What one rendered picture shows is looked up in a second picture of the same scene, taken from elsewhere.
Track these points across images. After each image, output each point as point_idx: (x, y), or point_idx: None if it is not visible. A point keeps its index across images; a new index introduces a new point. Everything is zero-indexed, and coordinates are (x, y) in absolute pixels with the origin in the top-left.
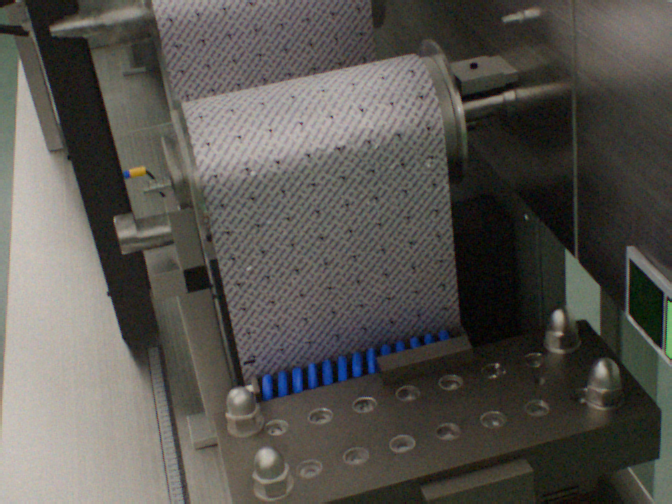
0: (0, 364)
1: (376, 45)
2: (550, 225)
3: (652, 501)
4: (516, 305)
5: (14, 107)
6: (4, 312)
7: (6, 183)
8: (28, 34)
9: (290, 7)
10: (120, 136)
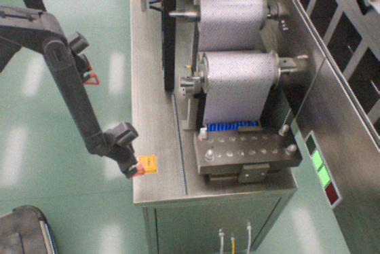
0: (106, 53)
1: None
2: (290, 106)
3: (292, 172)
4: (272, 112)
5: None
6: (107, 34)
7: None
8: (161, 11)
9: (237, 24)
10: None
